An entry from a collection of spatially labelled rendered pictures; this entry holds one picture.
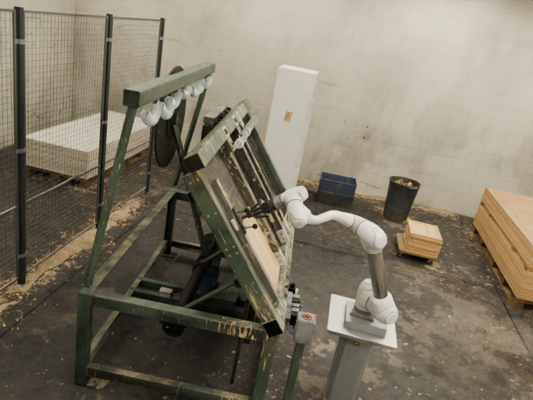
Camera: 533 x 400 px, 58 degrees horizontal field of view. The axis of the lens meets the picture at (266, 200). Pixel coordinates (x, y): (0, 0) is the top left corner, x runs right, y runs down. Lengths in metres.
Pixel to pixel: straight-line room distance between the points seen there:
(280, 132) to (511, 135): 3.98
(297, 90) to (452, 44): 2.79
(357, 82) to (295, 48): 1.22
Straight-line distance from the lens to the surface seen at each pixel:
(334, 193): 7.93
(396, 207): 7.93
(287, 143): 7.41
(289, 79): 7.27
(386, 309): 3.40
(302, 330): 3.25
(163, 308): 3.35
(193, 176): 2.87
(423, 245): 6.69
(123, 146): 2.97
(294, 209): 2.81
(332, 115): 8.68
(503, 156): 9.13
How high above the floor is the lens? 2.72
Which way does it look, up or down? 21 degrees down
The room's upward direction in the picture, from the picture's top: 11 degrees clockwise
